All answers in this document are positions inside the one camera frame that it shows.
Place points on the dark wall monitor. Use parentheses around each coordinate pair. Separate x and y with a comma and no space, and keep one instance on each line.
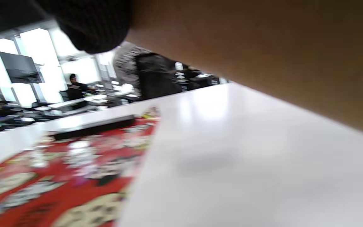
(20,67)

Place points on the brown cardboard mailing tube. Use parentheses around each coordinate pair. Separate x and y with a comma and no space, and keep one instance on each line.
(263,47)

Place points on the person's right hand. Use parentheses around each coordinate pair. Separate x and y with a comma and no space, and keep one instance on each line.
(90,22)

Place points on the red patterned poster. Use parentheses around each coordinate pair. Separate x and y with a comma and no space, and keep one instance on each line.
(74,176)

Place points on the black rectangular weight bar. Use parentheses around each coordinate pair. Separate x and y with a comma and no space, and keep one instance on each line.
(96,126)

